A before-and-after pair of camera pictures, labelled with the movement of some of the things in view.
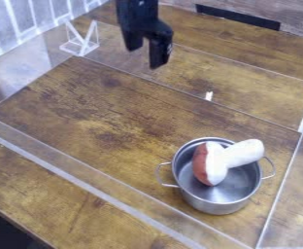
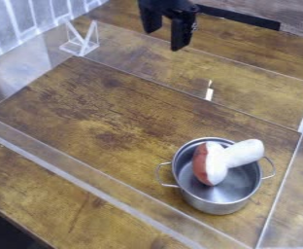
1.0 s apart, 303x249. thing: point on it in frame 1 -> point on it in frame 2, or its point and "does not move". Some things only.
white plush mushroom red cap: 214,158 does not move
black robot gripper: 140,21 -> 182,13
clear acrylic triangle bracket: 78,45 does not move
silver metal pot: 228,197 does not move
